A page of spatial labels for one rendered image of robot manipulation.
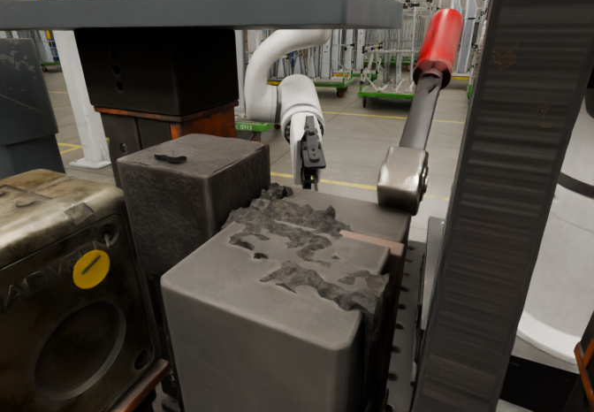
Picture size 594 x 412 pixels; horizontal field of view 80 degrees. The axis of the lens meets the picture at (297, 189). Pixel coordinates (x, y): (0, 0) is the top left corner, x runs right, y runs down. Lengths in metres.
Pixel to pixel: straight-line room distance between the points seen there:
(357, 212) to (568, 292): 0.41
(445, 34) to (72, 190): 0.21
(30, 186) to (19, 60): 0.34
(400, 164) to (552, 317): 0.42
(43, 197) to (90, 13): 0.14
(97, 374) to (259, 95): 0.57
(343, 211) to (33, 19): 0.26
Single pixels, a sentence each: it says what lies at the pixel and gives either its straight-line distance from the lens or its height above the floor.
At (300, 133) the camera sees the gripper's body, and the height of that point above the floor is 1.00.
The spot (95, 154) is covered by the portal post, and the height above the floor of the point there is 0.10.
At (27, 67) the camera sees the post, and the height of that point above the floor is 1.11.
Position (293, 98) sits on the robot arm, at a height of 1.03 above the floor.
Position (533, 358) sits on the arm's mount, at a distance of 0.53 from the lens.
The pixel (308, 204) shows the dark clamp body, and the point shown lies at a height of 1.07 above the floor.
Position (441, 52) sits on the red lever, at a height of 1.14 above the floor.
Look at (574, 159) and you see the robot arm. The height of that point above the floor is 1.02.
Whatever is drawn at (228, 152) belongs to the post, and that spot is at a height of 1.10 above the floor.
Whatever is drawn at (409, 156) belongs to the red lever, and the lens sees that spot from 0.16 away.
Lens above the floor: 1.14
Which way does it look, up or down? 24 degrees down
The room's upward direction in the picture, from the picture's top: straight up
